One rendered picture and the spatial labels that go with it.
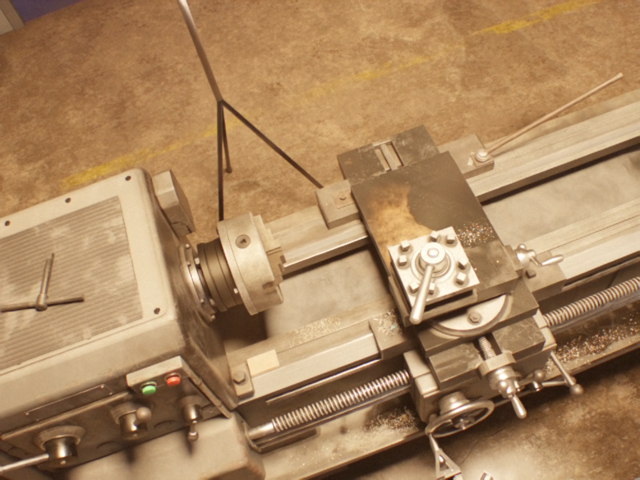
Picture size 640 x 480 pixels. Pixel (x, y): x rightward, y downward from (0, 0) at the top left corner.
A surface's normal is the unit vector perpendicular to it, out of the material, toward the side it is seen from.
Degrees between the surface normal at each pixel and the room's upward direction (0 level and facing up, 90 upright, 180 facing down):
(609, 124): 0
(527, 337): 0
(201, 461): 32
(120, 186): 0
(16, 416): 90
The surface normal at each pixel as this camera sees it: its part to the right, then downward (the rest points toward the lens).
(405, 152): -0.15, -0.51
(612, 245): 0.07, 0.04
